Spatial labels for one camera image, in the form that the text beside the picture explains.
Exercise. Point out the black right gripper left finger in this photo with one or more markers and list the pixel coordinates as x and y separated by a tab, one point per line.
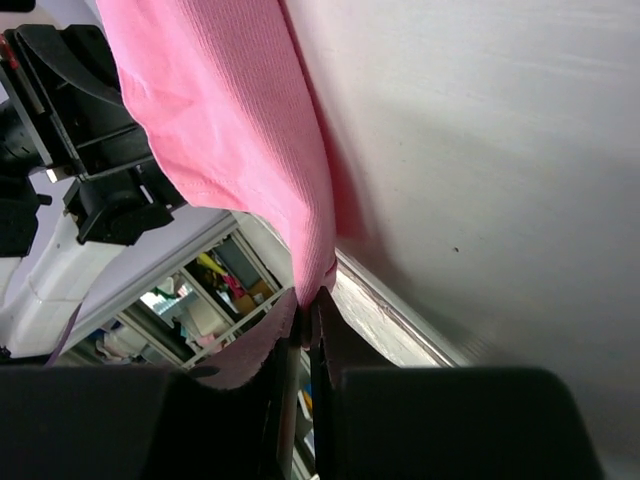
229	417

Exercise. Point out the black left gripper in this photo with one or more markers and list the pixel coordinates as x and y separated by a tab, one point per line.
65	116

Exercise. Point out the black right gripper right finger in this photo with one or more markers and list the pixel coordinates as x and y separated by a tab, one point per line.
375	420

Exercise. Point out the light pink t-shirt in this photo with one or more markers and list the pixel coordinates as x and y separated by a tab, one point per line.
222	93

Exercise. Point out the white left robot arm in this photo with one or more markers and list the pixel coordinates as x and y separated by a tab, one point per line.
38	320

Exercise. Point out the metal storage shelf rack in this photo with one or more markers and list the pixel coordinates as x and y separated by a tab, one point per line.
200	304

